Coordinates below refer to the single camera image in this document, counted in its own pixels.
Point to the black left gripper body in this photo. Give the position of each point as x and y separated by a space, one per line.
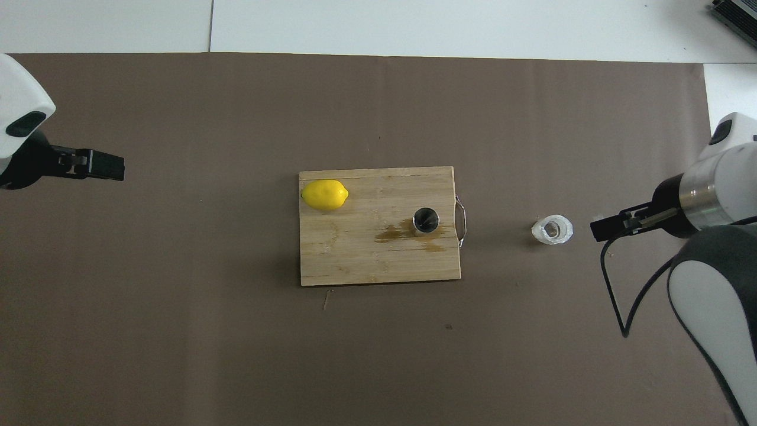
29 165

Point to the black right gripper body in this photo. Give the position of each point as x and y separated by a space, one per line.
668 204

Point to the clear textured glass cup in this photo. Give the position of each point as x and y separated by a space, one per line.
539 234

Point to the steel double jigger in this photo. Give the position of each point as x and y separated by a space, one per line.
426 220

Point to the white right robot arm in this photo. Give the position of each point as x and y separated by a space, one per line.
709 296

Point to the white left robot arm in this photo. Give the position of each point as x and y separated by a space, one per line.
18 89

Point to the grey ribbed metal device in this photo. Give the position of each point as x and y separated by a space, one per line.
739 18

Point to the brown paper table mat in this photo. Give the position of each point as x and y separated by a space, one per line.
236 331

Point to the yellow lemon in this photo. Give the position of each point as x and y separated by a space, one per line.
324 195

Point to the wooden cutting board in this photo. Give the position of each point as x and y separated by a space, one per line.
366 248

